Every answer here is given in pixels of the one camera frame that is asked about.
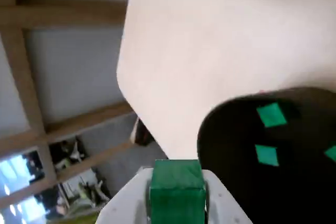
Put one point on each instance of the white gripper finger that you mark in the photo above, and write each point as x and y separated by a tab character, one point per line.
128	200
224	203

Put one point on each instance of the green cube block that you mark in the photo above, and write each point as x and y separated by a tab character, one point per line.
177	190
266	155
271	115
331	153

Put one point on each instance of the black pot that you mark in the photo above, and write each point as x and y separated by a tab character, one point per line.
236	169

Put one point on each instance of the wooden shelf frame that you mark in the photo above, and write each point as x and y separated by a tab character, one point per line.
31	82

